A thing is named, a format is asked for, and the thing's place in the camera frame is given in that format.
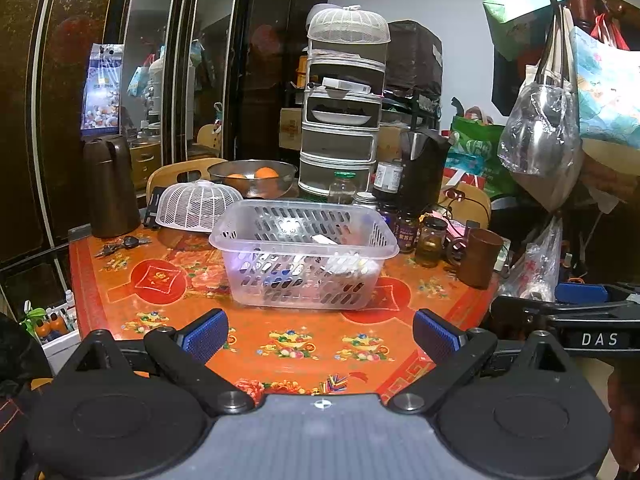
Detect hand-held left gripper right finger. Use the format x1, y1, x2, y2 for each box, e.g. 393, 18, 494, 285
388, 308, 581, 415

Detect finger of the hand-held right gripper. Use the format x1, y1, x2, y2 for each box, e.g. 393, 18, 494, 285
491, 282, 640, 331

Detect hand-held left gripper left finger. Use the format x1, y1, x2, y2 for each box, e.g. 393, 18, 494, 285
59, 308, 256, 416

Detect white plush toy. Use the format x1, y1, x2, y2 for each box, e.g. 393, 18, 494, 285
321, 252, 375, 279

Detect clear plastic slotted basket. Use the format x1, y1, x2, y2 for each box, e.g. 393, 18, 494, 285
208, 198, 400, 310

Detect person's right forearm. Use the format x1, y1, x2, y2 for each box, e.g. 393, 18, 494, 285
609, 360, 640, 477

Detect clear bag of supplies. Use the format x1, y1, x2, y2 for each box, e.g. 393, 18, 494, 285
499, 216, 564, 302

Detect red floral tablecloth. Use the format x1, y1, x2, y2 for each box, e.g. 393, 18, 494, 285
67, 224, 502, 409

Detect brown cup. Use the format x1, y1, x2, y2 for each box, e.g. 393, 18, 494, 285
456, 227, 505, 290

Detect glass jar yellow liquid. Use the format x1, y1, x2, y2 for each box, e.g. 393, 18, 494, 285
415, 216, 449, 269

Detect small dark jar purple label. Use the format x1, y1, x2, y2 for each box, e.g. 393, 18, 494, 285
394, 211, 420, 255

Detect bunch of keys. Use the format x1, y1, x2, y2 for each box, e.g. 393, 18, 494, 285
94, 234, 152, 260

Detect white mesh food cover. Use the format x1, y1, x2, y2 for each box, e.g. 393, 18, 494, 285
155, 179, 245, 234

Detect wooden chair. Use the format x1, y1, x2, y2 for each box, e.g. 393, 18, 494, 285
442, 182, 494, 229
145, 158, 229, 201

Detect white box of bottles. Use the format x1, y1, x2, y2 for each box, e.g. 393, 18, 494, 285
21, 289, 82, 357

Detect metal bowl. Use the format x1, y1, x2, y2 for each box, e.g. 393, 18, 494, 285
207, 159, 297, 200

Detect dark bottle white label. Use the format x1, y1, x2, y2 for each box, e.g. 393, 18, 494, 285
372, 159, 405, 206

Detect black electric kettle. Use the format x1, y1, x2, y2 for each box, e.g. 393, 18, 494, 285
399, 128, 454, 214

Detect clear hanging plastic bag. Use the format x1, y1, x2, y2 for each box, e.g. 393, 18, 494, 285
497, 5, 584, 177

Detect glass jar green lid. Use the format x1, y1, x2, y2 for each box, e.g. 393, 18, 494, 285
328, 171, 358, 205

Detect brown thermos jug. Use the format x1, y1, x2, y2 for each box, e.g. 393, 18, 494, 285
82, 134, 142, 240

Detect green shopping bag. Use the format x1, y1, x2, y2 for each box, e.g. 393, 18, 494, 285
446, 114, 507, 197

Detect black orange-trimmed cloth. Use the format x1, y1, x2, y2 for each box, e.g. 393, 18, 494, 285
0, 312, 66, 480

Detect blue printed tote bag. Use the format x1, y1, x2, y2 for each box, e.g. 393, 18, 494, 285
569, 24, 640, 149

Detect cardboard box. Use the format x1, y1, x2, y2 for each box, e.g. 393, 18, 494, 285
278, 107, 304, 151

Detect tiered food cover rack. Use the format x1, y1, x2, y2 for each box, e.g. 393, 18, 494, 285
298, 4, 391, 205

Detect hanging blue snack packet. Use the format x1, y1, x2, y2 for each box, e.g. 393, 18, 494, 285
80, 43, 125, 136

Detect black stacked crates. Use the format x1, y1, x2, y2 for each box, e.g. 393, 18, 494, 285
386, 19, 444, 112

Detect green gift bag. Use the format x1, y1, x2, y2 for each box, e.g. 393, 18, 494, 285
482, 0, 567, 62

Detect dark wooden cabinet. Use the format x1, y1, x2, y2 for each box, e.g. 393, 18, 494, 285
0, 0, 333, 281

